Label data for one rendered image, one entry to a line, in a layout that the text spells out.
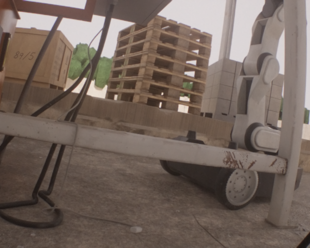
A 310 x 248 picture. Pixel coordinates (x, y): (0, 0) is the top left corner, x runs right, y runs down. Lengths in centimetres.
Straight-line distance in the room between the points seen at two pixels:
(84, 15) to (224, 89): 312
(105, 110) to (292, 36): 166
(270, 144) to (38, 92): 167
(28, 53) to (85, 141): 334
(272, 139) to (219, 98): 266
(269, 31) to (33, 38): 315
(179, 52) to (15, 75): 211
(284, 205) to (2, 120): 89
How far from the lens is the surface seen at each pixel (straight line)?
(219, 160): 82
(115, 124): 230
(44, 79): 386
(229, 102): 407
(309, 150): 332
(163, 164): 153
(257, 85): 139
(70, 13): 116
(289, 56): 99
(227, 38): 726
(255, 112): 142
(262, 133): 140
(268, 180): 131
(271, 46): 152
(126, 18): 118
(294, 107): 96
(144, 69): 310
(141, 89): 311
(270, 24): 151
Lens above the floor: 30
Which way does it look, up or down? 4 degrees down
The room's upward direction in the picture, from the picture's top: 11 degrees clockwise
